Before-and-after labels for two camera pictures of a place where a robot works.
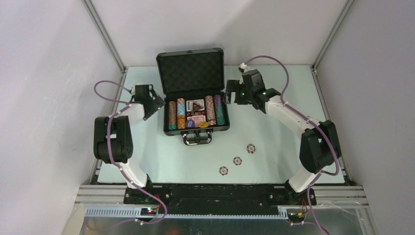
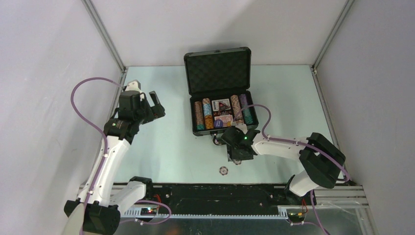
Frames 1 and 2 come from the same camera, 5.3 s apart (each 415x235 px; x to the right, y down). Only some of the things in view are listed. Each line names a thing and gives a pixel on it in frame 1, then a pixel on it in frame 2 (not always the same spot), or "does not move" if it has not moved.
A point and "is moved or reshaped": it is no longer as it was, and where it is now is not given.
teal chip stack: (220, 115) → (248, 116)
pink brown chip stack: (210, 111) → (236, 108)
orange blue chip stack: (181, 118) → (207, 112)
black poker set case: (192, 82) is moved or reshaped
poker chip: (237, 160) does not move
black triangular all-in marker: (196, 106) → (222, 106)
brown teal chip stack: (172, 115) → (199, 115)
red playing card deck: (196, 119) → (224, 119)
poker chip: (223, 170) does not move
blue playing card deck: (189, 105) → (215, 104)
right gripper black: (238, 92) → (239, 154)
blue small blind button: (190, 124) → (218, 123)
